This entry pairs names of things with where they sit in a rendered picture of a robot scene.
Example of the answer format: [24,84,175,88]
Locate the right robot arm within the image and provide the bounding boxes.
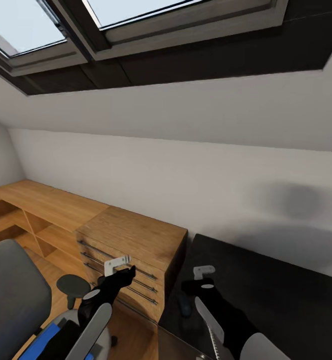
[182,265,289,360]

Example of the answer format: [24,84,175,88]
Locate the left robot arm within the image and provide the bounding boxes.
[36,255,136,360]

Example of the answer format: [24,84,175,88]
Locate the notebook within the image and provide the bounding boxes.
[209,329,234,360]

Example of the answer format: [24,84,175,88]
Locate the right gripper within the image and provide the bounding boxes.
[182,277,214,297]

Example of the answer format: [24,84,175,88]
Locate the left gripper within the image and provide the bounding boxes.
[97,265,136,293]

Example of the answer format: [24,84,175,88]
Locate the mouse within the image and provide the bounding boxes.
[177,294,192,317]

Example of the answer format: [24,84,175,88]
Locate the folder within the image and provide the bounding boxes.
[19,323,94,360]

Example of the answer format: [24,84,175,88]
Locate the swivel chair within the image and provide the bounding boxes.
[0,238,118,360]

